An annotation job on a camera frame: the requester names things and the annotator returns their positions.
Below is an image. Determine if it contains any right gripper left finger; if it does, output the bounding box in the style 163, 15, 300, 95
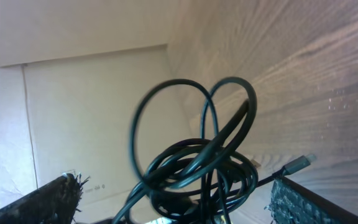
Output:
0, 173, 89, 224

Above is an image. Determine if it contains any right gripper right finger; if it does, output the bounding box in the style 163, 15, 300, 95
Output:
265, 177, 358, 224

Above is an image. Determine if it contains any black usb cable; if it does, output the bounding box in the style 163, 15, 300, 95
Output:
112, 76, 260, 224

